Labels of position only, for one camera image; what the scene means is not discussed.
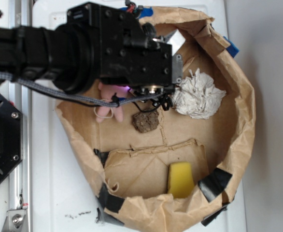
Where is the pink plush bunny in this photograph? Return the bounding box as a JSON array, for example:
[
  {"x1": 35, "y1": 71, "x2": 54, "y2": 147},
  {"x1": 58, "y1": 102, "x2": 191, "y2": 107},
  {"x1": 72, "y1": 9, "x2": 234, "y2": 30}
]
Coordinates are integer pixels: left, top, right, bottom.
[{"x1": 95, "y1": 81, "x2": 125, "y2": 123}]

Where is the crumpled white paper ball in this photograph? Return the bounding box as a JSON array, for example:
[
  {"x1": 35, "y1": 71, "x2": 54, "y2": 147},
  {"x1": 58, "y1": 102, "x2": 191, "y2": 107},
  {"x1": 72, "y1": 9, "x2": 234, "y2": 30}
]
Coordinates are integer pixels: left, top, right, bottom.
[{"x1": 171, "y1": 68, "x2": 226, "y2": 119}]

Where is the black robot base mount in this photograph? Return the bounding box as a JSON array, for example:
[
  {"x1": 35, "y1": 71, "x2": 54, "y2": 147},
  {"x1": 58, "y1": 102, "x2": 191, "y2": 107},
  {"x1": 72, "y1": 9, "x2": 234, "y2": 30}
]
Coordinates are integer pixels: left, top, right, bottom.
[{"x1": 0, "y1": 94, "x2": 22, "y2": 184}]

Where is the aluminium frame rail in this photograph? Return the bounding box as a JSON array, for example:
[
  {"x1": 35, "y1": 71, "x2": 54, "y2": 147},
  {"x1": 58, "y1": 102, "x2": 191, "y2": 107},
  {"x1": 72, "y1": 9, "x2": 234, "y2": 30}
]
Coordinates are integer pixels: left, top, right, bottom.
[{"x1": 7, "y1": 0, "x2": 33, "y2": 232}]

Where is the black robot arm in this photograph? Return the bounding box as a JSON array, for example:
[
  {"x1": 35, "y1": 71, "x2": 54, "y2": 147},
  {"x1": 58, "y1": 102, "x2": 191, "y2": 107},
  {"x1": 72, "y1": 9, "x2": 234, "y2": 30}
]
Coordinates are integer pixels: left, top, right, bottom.
[{"x1": 0, "y1": 2, "x2": 183, "y2": 94}]

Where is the metal corner bracket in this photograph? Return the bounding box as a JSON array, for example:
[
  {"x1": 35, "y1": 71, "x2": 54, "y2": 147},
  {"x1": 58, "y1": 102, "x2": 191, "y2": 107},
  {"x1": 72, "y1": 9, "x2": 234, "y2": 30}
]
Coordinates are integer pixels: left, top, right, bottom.
[{"x1": 1, "y1": 209, "x2": 29, "y2": 232}]

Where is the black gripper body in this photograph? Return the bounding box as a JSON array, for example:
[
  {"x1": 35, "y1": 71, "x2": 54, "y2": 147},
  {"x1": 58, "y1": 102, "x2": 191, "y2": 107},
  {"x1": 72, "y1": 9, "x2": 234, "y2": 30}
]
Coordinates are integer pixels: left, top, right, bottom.
[{"x1": 66, "y1": 1, "x2": 184, "y2": 96}]

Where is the brown paper bag tray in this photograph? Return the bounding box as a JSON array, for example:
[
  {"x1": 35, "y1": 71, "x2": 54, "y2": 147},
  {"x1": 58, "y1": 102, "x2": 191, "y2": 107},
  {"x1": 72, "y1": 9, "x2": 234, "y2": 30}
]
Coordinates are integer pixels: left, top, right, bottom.
[{"x1": 55, "y1": 7, "x2": 256, "y2": 232}]

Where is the brown rock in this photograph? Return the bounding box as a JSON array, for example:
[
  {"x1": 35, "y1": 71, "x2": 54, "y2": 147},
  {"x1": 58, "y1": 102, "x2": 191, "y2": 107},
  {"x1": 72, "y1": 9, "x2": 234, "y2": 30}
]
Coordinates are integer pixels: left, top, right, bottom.
[{"x1": 132, "y1": 111, "x2": 159, "y2": 133}]

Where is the yellow sponge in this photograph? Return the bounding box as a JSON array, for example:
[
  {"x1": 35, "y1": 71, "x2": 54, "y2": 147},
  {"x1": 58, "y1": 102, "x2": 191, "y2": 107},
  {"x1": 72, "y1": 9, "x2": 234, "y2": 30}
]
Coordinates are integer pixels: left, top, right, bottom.
[{"x1": 168, "y1": 162, "x2": 195, "y2": 199}]

